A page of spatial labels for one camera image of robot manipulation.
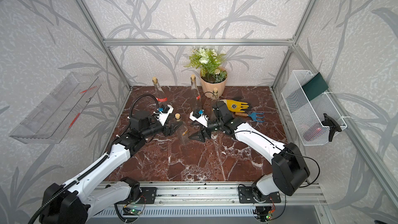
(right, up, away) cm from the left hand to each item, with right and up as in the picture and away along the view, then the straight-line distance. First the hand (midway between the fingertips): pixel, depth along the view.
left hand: (178, 119), depth 76 cm
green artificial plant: (+15, +34, +19) cm, 41 cm away
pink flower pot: (+17, +25, +30) cm, 43 cm away
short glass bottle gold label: (+2, -8, +5) cm, 9 cm away
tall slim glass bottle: (+7, +7, +26) cm, 28 cm away
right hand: (+7, -4, -1) cm, 8 cm away
